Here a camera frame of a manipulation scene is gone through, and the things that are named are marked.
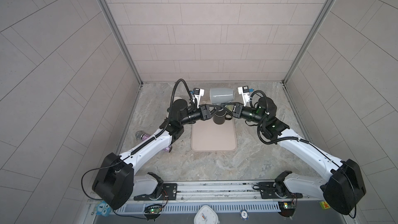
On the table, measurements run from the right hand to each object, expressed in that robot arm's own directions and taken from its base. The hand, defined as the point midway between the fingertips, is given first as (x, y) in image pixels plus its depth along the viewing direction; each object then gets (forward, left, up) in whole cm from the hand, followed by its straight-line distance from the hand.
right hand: (222, 108), depth 68 cm
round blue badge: (-36, -6, -29) cm, 46 cm away
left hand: (0, 0, -1) cm, 1 cm away
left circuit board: (-32, +32, -25) cm, 52 cm away
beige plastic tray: (+1, +7, -28) cm, 29 cm away
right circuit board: (-35, -26, -31) cm, 53 cm away
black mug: (+8, -1, -20) cm, 22 cm away
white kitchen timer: (-35, +10, -26) cm, 45 cm away
